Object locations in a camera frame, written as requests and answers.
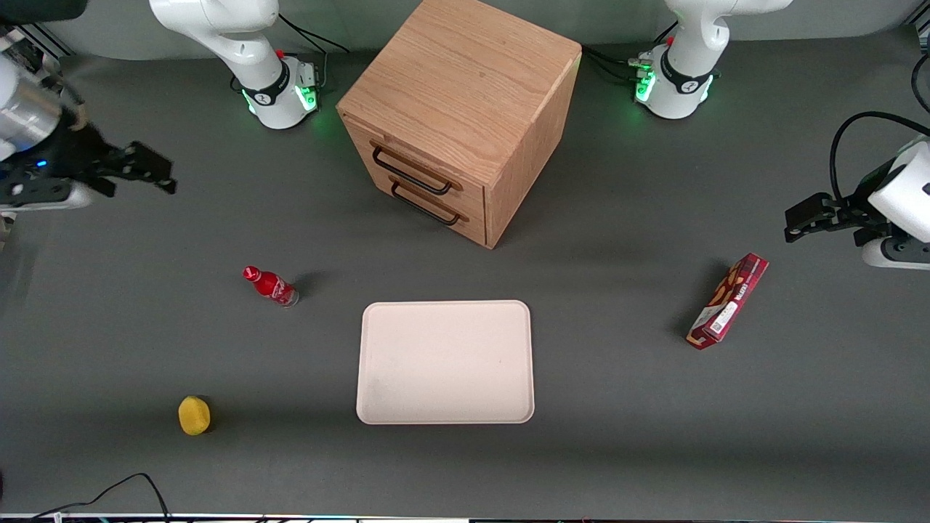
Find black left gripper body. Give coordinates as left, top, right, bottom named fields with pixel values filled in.
left=834, top=158, right=907, bottom=248

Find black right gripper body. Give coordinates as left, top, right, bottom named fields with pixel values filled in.
left=0, top=122, right=133, bottom=206

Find wooden drawer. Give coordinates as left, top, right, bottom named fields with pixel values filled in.
left=340, top=113, right=487, bottom=219
left=363, top=163, right=487, bottom=248

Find wooden drawer cabinet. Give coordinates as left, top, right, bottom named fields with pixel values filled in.
left=336, top=0, right=583, bottom=251

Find red cookie box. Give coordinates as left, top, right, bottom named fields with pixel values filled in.
left=686, top=252, right=770, bottom=352

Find red soda bottle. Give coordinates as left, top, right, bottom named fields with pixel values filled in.
left=242, top=265, right=300, bottom=309

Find yellow sponge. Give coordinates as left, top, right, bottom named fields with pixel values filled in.
left=177, top=395, right=212, bottom=437

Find beige plastic tray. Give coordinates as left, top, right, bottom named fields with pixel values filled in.
left=355, top=299, right=536, bottom=426

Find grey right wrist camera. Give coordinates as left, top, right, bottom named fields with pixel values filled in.
left=0, top=182, right=95, bottom=213

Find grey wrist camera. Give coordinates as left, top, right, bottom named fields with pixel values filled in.
left=0, top=182, right=95, bottom=213
left=862, top=236, right=930, bottom=272

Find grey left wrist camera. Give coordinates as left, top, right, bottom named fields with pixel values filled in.
left=862, top=236, right=930, bottom=272

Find black looped gripper cable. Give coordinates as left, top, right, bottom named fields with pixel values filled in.
left=830, top=110, right=930, bottom=203

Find aluminium frame rail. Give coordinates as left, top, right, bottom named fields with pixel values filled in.
left=0, top=22, right=75, bottom=60

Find black cable at frame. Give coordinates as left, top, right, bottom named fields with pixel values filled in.
left=910, top=52, right=930, bottom=115

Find black right arm base cable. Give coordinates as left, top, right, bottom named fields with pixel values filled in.
left=278, top=12, right=351, bottom=54

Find black left arm base cables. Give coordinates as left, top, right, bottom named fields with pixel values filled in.
left=581, top=22, right=681, bottom=86

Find black cable on table edge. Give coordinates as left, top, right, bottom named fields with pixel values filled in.
left=33, top=472, right=172, bottom=521

